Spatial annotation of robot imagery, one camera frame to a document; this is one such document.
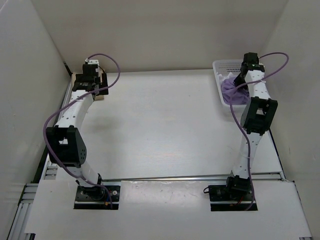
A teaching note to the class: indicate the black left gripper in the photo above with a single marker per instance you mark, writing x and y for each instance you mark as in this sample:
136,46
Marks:
104,83

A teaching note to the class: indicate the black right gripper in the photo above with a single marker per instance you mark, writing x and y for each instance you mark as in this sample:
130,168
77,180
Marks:
237,81

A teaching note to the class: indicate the purple t shirt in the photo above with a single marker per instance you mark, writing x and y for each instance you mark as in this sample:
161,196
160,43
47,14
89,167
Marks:
241,96

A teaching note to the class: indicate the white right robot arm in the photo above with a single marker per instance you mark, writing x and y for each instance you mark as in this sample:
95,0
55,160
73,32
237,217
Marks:
255,121

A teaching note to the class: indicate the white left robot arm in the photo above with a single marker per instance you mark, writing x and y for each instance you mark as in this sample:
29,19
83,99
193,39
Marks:
64,138

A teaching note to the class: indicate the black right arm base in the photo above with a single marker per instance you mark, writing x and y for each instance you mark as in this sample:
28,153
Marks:
236,195

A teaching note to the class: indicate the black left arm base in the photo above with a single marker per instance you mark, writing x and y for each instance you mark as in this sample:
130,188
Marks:
96,198

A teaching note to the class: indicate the white crumpled cloth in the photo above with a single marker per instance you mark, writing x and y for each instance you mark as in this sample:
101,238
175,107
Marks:
228,75

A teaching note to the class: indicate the white plastic basket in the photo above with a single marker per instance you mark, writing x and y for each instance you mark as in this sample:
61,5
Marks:
223,67

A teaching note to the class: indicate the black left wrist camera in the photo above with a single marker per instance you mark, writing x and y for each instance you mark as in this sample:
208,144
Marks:
92,62

